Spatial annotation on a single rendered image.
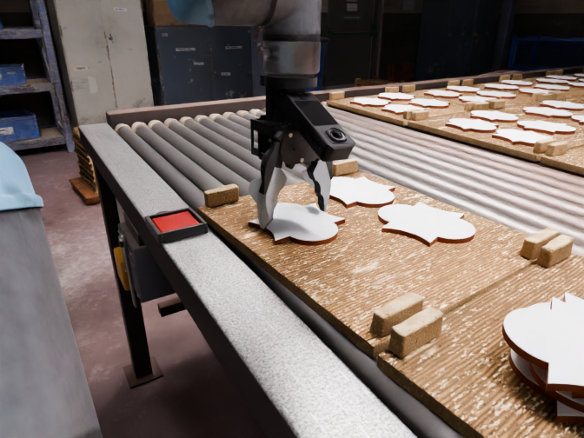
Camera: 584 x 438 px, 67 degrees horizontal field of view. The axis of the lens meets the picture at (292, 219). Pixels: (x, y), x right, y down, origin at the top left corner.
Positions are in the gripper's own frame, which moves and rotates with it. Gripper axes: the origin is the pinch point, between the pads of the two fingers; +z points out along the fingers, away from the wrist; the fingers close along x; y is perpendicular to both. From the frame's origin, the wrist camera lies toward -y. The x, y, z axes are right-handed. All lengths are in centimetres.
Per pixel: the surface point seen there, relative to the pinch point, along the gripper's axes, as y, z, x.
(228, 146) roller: 52, 2, -16
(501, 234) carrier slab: -19.2, 0.8, -22.2
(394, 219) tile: -8.2, 0.1, -12.0
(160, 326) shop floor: 112, 93, -10
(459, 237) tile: -17.4, 0.2, -14.8
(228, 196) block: 13.2, -0.1, 4.4
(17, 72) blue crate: 436, 14, -3
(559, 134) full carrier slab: 6, -1, -89
